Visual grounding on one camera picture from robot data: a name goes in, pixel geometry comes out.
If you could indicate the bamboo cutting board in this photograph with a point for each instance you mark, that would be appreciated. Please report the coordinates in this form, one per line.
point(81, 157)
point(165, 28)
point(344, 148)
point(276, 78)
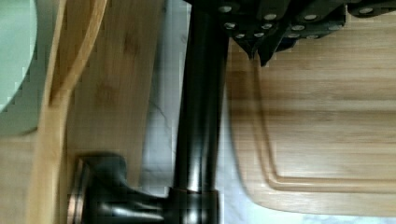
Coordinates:
point(314, 130)

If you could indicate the black drawer handle bar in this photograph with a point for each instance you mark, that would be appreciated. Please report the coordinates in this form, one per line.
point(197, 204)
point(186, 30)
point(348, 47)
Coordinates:
point(101, 194)

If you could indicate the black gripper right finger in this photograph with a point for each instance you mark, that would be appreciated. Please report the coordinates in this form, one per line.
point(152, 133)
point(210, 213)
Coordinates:
point(313, 19)

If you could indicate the light green ceramic bowl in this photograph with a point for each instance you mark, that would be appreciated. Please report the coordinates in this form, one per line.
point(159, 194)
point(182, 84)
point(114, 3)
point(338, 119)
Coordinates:
point(26, 32)

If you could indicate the bamboo drawer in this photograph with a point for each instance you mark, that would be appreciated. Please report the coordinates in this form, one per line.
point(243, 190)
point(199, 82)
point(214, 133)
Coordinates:
point(96, 98)

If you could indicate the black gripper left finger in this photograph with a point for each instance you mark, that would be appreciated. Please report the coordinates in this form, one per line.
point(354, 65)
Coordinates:
point(257, 26)

